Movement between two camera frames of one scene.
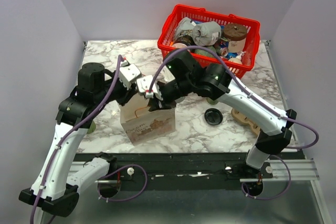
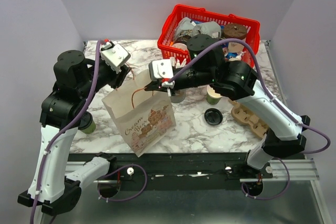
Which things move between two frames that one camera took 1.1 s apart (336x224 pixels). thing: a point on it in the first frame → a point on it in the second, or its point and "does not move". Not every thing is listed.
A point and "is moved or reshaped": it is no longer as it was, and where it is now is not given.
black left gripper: x=127 y=94 → x=117 y=78
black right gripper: x=157 y=103 → x=155 y=86
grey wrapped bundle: x=206 y=34 does not move
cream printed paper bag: x=140 y=124 is moved or reshaped
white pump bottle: x=238 y=59 does not move
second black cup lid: x=213 y=116 does not move
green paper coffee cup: x=92 y=128 does not move
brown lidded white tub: x=235 y=33 does not move
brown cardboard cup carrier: x=245 y=119 does not move
